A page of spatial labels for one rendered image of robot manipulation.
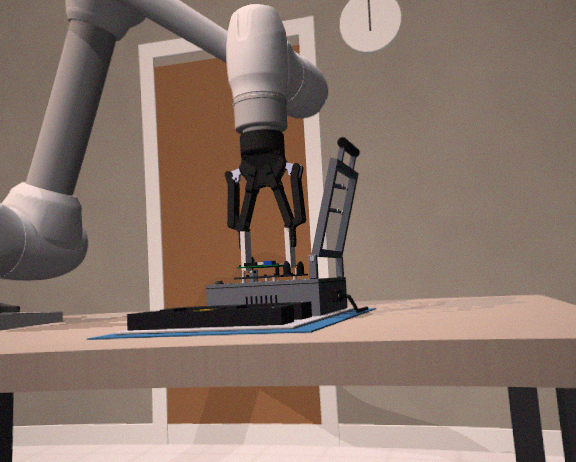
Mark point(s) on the green circuit board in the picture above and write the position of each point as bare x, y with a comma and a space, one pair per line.
264, 264

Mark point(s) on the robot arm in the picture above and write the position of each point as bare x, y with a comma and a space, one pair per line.
41, 237

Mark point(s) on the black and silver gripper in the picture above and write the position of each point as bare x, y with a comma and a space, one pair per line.
261, 165

